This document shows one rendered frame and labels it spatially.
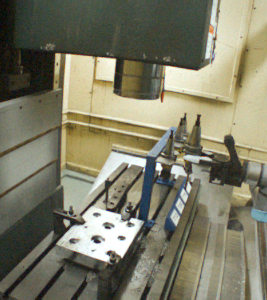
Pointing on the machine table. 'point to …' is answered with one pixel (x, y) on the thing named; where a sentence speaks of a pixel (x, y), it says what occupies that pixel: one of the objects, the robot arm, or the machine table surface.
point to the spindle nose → (138, 80)
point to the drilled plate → (77, 254)
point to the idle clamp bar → (117, 198)
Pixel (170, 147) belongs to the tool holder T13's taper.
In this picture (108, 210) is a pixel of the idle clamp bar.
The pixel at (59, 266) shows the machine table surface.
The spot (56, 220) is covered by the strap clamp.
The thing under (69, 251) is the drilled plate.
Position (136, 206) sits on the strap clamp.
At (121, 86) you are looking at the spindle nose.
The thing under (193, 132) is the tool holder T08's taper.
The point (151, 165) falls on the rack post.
